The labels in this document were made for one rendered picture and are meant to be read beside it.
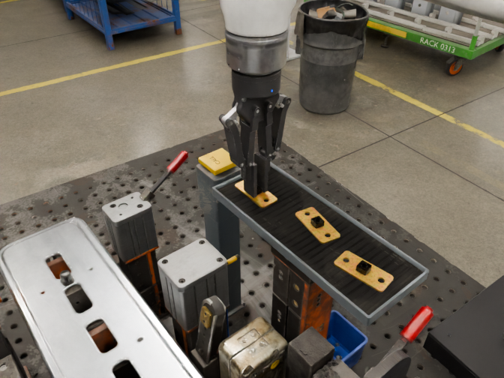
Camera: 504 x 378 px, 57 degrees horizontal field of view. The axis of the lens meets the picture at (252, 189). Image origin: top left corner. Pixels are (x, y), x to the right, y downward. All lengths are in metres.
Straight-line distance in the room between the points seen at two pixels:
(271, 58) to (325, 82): 2.75
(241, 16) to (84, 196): 1.14
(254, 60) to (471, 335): 0.84
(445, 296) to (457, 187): 1.71
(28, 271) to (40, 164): 2.26
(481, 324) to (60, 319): 0.92
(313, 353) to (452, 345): 0.55
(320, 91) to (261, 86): 2.77
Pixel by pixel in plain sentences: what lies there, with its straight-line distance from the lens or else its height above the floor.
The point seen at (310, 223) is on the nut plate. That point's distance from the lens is 0.78.
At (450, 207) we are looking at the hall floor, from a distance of 2.84.
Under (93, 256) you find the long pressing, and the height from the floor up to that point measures 1.00.
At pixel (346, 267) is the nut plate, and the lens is 0.72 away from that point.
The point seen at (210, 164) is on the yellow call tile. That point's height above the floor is 1.16.
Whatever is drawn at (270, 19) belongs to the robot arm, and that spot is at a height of 1.48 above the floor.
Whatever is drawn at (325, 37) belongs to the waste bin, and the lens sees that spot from 3.26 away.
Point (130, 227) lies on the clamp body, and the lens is 1.00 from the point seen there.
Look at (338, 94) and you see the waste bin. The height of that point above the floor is 0.16.
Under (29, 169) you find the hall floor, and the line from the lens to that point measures 3.22.
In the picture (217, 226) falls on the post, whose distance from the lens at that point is 1.00.
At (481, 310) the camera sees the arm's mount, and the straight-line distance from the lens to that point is 1.28.
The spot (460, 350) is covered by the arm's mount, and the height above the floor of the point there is 0.76.
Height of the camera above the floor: 1.68
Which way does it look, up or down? 38 degrees down
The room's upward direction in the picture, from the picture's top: straight up
